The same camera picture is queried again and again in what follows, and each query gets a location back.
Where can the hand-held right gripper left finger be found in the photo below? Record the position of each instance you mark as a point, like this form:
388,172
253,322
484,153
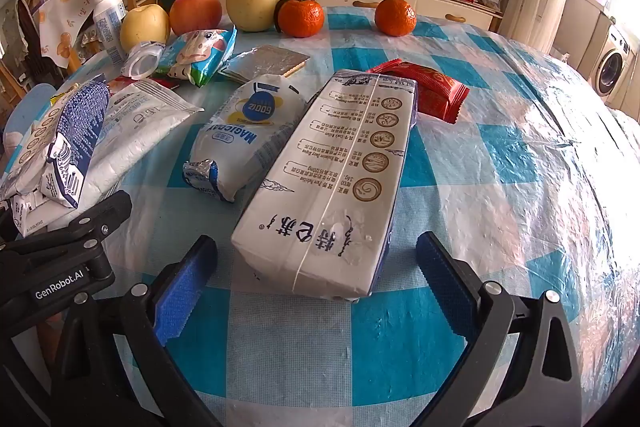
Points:
182,294

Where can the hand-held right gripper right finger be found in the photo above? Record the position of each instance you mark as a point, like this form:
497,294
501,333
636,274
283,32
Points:
445,289

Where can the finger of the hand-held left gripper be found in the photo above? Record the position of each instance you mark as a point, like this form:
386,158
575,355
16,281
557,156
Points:
95,219

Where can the tall white milk carton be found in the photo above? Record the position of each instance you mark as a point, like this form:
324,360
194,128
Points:
345,167

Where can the blue white milk pouch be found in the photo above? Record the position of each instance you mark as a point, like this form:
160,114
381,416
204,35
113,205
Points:
70,132

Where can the flat white plastic bag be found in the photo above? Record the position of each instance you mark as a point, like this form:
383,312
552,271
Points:
135,117

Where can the blue checkered tablecloth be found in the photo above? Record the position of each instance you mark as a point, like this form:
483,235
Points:
500,157

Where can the small red wrapper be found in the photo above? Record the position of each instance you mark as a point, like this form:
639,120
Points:
160,83

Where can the white yoghurt cup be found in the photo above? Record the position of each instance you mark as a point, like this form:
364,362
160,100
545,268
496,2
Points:
142,59

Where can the white yellow milk pouch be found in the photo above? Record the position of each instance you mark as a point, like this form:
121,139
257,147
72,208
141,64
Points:
250,132

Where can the blue white cartoon snack bag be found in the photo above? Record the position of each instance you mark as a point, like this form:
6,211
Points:
200,54

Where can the small yellow pear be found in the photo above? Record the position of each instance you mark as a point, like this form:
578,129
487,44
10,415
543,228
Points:
145,27

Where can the red snack wrapper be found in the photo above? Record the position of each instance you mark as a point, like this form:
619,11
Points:
430,89

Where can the red apple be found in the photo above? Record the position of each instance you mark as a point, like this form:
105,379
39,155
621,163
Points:
196,13

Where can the large yellow pear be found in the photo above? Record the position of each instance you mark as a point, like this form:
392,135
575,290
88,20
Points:
257,2

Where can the washing machine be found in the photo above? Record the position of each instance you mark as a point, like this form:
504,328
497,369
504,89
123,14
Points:
612,64

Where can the tangerine with leaf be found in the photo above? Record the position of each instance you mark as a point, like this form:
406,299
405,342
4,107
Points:
301,18

